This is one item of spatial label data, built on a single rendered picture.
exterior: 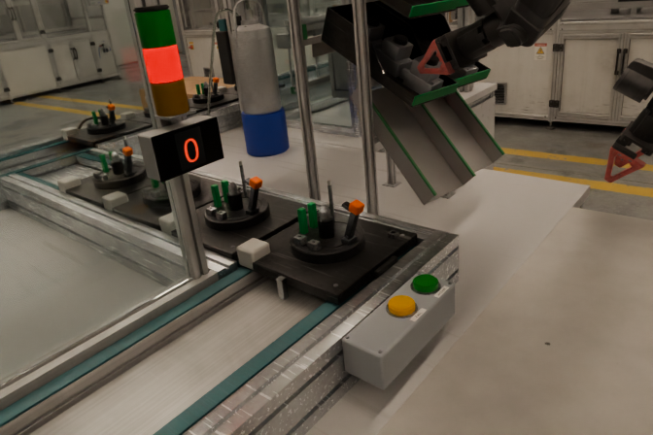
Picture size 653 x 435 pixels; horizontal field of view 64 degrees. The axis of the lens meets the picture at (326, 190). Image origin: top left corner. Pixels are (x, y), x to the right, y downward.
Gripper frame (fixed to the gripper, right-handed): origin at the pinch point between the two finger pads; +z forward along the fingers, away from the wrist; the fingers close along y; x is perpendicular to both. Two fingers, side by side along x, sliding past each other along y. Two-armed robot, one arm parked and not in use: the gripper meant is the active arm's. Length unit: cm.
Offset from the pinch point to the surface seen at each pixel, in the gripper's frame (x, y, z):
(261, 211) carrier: 11.9, 28.0, 32.7
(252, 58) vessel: -31, -23, 78
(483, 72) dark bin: 5.7, -18.2, 1.0
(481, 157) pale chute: 23.5, -17.9, 10.1
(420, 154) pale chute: 15.8, -0.5, 11.7
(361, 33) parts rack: -10.8, 8.0, 5.1
